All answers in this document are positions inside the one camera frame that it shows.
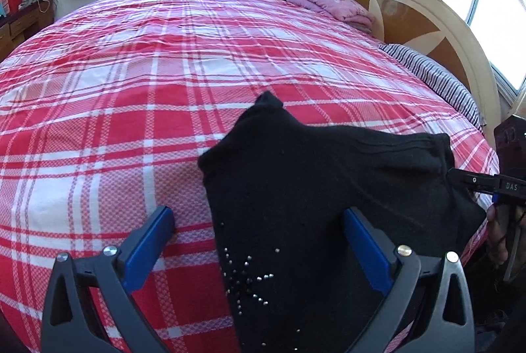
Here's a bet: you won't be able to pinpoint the striped pillow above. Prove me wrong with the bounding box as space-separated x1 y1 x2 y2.
378 43 484 130

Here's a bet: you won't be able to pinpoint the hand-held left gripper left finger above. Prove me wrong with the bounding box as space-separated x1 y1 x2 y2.
41 206 176 353

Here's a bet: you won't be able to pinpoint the person's right hand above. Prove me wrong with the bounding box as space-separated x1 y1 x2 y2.
486 204 512 265

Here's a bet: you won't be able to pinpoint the cream and wood headboard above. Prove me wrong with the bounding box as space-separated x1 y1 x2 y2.
335 0 503 140

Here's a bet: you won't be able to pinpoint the brown wooden desk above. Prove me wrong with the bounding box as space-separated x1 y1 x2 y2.
0 0 57 62

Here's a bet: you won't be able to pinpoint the folded pink blanket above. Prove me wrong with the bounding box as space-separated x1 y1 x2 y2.
286 0 375 35

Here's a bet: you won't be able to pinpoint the bed with red plaid sheet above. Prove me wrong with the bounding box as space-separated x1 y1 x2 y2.
0 0 500 353

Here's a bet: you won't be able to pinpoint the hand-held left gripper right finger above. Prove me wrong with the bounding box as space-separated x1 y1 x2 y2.
343 207 476 353

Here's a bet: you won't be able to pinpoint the black knit pants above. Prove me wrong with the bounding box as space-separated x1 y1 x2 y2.
198 91 488 353

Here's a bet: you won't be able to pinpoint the large side window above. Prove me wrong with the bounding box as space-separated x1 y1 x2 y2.
466 0 526 95

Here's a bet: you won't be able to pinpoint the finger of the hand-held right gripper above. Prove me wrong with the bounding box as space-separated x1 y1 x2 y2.
446 168 500 196

